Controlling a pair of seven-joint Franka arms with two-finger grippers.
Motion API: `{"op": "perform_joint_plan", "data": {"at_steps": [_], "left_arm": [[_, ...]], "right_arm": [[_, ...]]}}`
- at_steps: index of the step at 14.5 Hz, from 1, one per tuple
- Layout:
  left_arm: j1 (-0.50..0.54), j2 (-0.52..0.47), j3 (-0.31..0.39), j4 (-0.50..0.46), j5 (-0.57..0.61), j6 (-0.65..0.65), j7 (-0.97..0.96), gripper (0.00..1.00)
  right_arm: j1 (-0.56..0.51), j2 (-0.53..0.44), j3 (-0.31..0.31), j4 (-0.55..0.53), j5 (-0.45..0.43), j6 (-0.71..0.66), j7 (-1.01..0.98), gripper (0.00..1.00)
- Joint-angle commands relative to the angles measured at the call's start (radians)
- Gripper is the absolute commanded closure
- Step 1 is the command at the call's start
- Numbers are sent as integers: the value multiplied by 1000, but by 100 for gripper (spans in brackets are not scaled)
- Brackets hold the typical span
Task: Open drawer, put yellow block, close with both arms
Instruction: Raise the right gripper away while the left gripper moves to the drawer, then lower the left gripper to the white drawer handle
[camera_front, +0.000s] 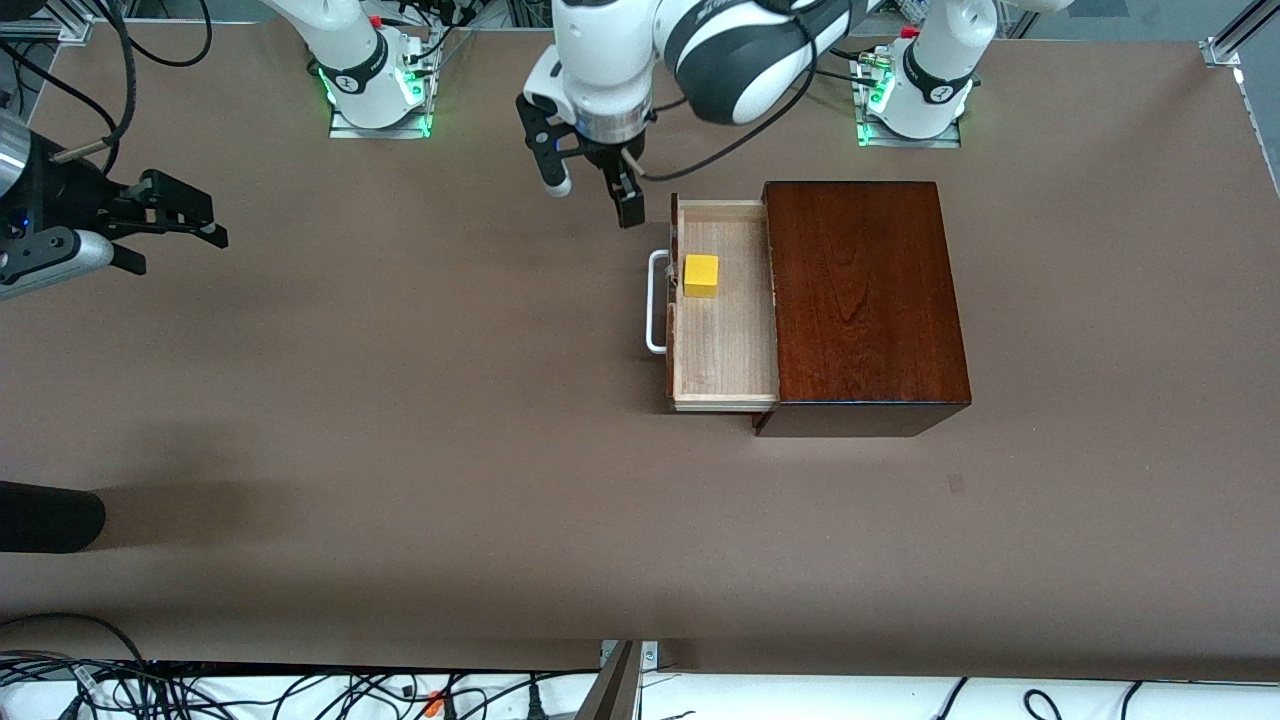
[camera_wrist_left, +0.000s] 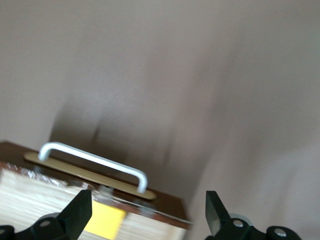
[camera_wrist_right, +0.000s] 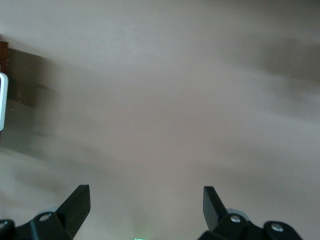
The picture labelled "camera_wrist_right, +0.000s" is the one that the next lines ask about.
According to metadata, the white drawer handle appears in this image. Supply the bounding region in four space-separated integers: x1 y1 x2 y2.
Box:
0 72 9 132

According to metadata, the wooden drawer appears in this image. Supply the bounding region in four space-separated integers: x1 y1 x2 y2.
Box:
0 40 9 148

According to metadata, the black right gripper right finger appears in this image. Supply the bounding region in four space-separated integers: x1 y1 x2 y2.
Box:
198 186 302 240

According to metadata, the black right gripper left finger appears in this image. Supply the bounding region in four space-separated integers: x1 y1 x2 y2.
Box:
0 184 91 240

